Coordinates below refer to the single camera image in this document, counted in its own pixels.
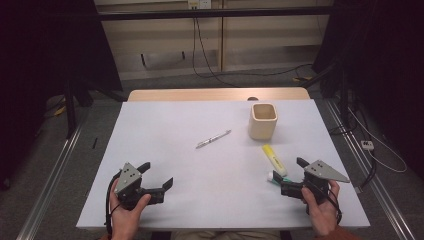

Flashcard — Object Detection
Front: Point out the cream square cup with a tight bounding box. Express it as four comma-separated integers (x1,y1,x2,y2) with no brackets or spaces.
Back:
247,102,279,141

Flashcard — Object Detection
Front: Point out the yellow highlighter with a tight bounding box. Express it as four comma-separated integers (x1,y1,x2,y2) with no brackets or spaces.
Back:
261,143,288,178

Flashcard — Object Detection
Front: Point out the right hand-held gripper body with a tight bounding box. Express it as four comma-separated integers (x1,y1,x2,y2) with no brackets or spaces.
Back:
280,159,351,205

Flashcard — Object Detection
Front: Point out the person's right hand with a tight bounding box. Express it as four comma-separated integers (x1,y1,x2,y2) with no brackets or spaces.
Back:
300,179,342,238

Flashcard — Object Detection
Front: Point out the person's left hand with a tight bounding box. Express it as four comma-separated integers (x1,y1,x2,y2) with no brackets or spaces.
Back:
109,178,152,240

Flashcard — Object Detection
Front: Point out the black curtain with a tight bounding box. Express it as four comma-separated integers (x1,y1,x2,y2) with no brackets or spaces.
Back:
311,0,424,181
0,0,124,192

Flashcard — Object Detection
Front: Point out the beige cabinet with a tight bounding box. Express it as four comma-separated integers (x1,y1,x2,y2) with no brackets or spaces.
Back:
93,0,335,81

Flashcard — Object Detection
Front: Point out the black horizontal bar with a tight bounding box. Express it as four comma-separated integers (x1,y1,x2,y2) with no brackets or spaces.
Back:
98,5,334,22

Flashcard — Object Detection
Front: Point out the black floor cable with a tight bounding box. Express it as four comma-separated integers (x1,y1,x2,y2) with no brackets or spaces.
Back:
328,99,378,193

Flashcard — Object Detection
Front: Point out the aluminium floor rail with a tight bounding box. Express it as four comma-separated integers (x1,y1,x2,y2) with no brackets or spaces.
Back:
324,99,416,240
15,114,88,240

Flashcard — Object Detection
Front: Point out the black wall cable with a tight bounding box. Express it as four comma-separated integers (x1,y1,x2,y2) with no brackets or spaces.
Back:
191,17,314,88

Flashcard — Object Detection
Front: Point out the white floor cable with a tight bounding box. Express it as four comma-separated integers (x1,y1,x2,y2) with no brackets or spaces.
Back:
346,106,408,174

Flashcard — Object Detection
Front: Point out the white table mat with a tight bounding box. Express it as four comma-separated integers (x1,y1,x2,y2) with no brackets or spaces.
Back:
75,99,371,231

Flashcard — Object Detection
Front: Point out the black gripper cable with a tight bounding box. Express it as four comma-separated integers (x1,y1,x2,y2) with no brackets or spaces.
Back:
308,183,343,225
104,171,123,236

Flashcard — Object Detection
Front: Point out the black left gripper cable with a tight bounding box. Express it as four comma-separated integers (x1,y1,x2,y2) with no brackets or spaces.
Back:
104,171,123,236

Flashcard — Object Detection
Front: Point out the silver pen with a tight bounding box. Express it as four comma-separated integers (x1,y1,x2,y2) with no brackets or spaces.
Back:
195,129,232,150

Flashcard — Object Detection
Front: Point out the white wall socket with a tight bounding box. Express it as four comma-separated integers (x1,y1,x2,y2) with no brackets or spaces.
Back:
187,0,212,10

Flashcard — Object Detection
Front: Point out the black metal stand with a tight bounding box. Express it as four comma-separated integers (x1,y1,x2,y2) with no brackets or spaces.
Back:
308,59,354,129
63,78,128,140

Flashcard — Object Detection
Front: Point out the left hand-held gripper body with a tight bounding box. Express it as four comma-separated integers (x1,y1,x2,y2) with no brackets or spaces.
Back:
114,162,166,212

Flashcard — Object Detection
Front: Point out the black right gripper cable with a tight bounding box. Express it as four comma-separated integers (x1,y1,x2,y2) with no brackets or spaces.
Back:
308,183,343,225

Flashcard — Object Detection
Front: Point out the green white-capped glue stick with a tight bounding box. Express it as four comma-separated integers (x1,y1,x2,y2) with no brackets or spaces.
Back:
266,171,293,187

